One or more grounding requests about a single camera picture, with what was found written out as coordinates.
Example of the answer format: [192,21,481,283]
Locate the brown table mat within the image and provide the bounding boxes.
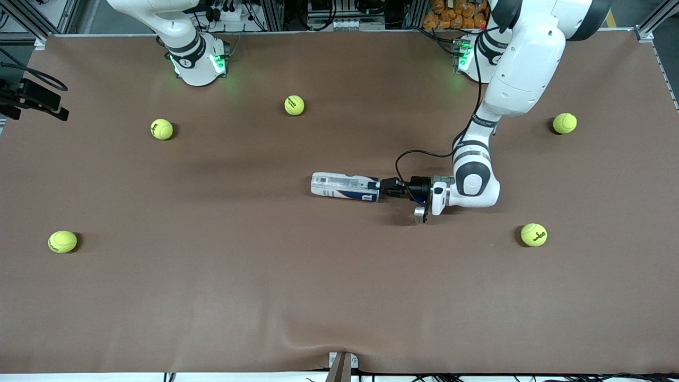
[0,29,679,375]

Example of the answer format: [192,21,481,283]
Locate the white power strip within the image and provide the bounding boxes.
[208,4,246,23]

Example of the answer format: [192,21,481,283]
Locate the metal clamp bracket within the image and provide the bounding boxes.
[329,352,359,370]

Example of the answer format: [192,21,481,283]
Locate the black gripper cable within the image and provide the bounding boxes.
[395,29,486,184]
[0,47,68,92]

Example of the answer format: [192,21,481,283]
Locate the white blue tennis ball can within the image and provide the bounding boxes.
[310,172,381,203]

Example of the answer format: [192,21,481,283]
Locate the brown bar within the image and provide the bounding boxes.
[325,352,352,382]

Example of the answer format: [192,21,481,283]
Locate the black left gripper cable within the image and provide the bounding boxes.
[395,29,486,184]

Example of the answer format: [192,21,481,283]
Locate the orange bagged items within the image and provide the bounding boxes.
[423,0,490,30]

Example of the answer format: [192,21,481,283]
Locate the aluminium frame post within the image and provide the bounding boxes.
[10,0,81,42]
[636,0,679,41]

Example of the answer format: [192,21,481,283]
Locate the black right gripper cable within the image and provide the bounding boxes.
[0,47,68,92]

